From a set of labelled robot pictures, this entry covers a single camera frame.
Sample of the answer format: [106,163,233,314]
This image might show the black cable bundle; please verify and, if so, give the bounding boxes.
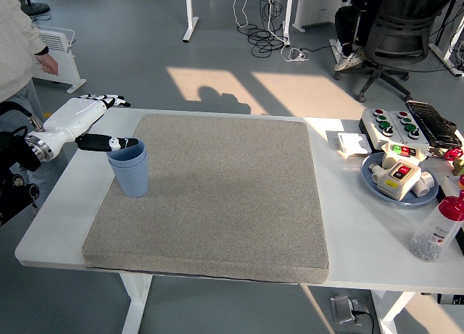
[237,22,291,58]

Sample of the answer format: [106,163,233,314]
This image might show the black fan stand base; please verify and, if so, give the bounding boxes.
[20,0,51,16]

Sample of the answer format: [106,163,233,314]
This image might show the white desk leg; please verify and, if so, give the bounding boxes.
[281,0,294,47]
[182,0,199,43]
[428,0,464,77]

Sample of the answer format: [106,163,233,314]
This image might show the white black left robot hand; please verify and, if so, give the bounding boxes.
[36,93,144,157]

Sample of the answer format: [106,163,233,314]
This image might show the grey foot pedal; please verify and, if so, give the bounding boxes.
[330,293,363,326]

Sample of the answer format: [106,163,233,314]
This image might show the white push-button control box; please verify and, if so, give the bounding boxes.
[359,108,402,150]
[387,110,431,146]

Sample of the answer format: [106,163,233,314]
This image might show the black pedal cable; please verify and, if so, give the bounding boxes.
[353,310,375,334]

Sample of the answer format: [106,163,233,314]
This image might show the person's hand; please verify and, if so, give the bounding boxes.
[36,53,59,76]

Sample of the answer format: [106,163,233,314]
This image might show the grey mesh office chair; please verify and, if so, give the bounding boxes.
[335,0,460,103]

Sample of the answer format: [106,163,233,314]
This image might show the white panel heater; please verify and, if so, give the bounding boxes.
[32,25,87,93]
[291,0,349,33]

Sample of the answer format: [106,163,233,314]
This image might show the blue ribbed cup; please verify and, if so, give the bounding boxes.
[107,140,147,164]
[108,153,149,199]

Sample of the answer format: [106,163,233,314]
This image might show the grey-brown foam mat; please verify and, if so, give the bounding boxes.
[82,113,330,285]

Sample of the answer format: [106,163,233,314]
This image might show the white box green red labels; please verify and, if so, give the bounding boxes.
[381,140,428,170]

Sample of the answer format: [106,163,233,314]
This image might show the white cable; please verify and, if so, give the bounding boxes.
[231,0,254,29]

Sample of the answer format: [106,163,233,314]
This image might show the clear bottle red cap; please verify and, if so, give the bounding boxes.
[409,191,464,263]

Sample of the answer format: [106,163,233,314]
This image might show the blue plate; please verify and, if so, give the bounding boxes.
[361,151,440,207]

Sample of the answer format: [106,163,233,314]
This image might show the seated person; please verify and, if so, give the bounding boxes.
[333,0,387,72]

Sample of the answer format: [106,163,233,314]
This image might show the white pipe fitting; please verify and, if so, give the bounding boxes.
[411,162,436,196]
[368,162,385,183]

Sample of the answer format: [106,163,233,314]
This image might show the white table leg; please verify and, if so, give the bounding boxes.
[378,292,416,334]
[119,270,153,334]

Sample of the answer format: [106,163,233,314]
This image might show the white switch box red button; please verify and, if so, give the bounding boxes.
[375,159,422,201]

